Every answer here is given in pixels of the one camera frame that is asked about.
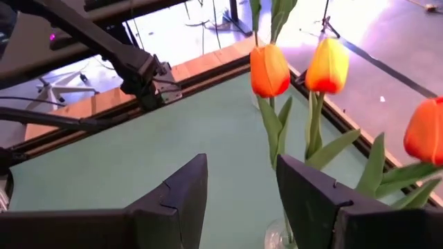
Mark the black aluminium table frame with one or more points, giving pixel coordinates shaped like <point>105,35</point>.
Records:
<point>207,83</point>

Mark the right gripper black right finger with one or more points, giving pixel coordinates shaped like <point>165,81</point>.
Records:
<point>346,230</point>

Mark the black tripod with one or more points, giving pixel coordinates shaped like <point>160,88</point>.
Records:
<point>324,19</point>

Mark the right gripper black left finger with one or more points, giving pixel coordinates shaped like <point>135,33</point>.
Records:
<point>138,230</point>

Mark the ribbed clear glass vase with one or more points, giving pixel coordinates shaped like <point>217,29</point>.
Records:
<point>273,238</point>

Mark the white chair star base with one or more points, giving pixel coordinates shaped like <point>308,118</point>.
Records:
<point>52,91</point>

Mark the white aluminium bracket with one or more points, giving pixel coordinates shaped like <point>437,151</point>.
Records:
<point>2,193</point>

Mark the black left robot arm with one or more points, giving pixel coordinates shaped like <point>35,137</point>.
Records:
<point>138,67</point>

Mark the yellow orange artificial tulip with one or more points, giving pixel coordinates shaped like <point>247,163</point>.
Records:
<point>327,65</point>

